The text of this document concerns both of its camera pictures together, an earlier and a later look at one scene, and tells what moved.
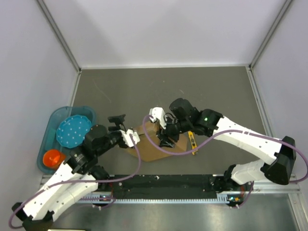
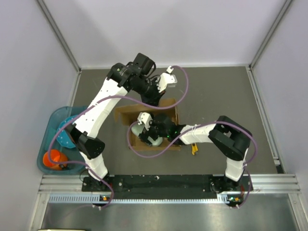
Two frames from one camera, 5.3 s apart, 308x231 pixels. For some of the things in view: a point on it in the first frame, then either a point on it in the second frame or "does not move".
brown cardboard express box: (148, 153) → (128, 115)
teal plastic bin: (50, 141) does not move
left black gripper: (117, 120) → (154, 99)
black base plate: (202, 186) does not move
